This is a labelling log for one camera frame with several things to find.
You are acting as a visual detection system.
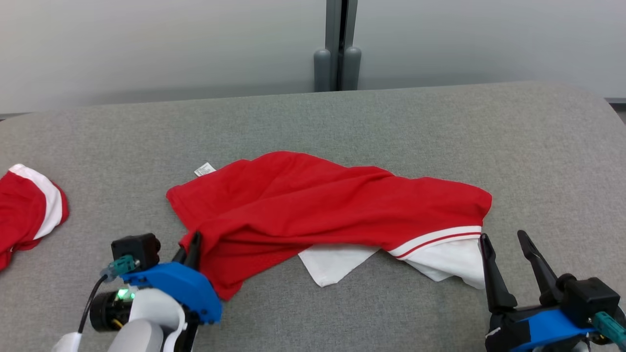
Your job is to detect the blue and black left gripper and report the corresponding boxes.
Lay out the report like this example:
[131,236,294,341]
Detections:
[121,232,223,352]

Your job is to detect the red Bulls basketball jersey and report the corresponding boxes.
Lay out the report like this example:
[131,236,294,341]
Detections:
[166,151,493,301]

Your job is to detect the grey metal partition post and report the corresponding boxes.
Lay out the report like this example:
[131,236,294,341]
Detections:
[313,0,362,92]

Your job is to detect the red shorts with white stripe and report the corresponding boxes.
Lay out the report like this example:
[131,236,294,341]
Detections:
[0,164,69,271]

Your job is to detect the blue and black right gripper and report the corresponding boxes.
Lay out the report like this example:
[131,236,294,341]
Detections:
[479,230,602,352]

